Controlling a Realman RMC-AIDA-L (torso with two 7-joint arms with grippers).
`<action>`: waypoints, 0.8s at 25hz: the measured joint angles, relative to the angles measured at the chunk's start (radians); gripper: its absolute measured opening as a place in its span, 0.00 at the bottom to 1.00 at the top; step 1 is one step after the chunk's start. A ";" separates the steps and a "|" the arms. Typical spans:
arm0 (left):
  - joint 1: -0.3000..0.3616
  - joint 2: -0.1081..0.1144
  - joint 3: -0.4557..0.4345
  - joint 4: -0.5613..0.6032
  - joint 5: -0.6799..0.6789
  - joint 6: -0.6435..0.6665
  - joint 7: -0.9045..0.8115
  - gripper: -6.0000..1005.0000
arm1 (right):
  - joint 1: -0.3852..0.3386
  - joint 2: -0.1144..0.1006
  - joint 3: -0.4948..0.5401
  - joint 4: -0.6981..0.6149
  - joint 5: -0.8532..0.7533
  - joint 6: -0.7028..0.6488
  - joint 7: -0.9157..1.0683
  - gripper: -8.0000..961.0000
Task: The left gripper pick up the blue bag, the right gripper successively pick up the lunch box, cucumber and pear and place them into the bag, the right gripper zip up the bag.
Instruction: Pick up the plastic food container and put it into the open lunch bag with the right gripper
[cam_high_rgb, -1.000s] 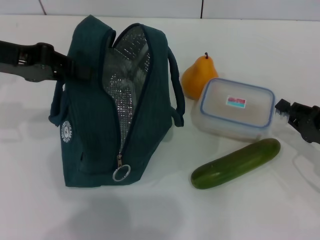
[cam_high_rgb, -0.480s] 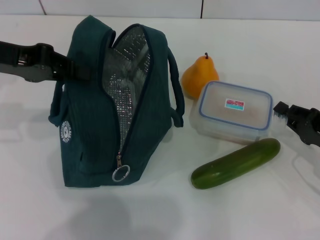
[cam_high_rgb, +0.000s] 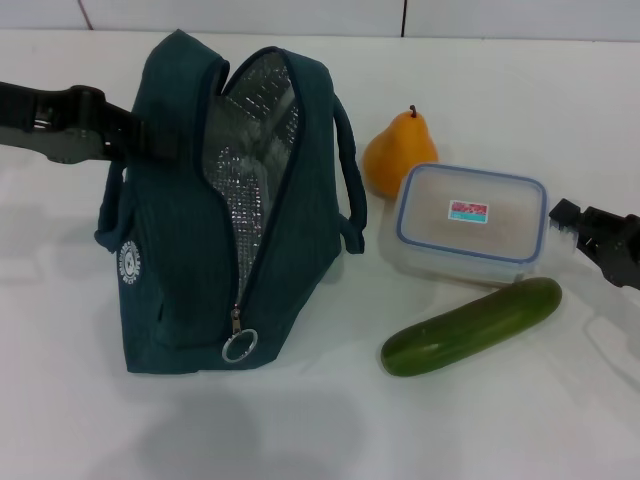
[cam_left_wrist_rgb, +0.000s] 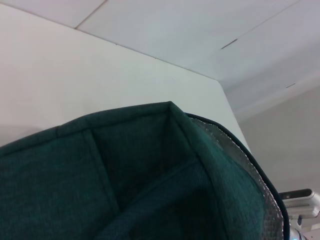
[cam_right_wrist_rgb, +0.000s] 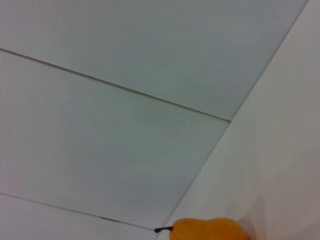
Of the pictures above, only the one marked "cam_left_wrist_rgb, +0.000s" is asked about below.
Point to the dark teal insulated lunch bag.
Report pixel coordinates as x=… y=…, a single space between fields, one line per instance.
x=62 y=187

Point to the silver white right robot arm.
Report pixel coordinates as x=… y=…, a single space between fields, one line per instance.
x=295 y=232

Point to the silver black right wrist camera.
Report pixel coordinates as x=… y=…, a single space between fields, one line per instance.
x=300 y=206

